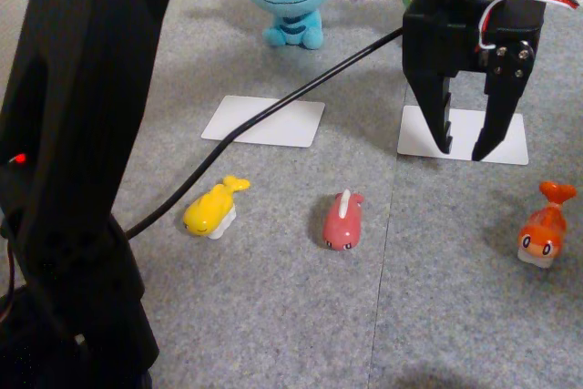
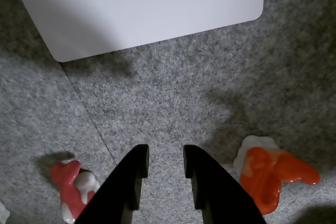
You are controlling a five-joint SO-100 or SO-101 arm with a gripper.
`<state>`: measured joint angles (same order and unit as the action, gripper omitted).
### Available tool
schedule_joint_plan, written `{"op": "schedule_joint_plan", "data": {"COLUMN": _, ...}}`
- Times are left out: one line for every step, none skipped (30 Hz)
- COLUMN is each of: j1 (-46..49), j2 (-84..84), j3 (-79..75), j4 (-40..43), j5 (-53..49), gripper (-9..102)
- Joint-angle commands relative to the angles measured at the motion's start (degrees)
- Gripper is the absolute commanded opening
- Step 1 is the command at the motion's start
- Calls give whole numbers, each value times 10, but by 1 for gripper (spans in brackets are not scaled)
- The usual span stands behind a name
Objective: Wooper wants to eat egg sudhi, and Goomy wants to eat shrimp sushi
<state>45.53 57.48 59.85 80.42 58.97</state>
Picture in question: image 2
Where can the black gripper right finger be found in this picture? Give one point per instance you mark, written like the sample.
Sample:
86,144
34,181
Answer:
215,190

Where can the pink tuna sushi figure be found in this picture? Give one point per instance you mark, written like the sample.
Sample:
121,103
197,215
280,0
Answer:
69,190

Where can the white rectangular card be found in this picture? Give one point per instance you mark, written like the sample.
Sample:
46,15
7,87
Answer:
147,9

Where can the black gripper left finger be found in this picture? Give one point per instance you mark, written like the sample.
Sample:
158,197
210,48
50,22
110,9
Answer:
123,182

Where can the yellow egg sushi figure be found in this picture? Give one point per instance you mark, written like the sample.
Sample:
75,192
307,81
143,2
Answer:
3,211

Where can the orange shrimp sushi figure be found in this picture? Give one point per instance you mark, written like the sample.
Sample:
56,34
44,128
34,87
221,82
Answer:
265,176

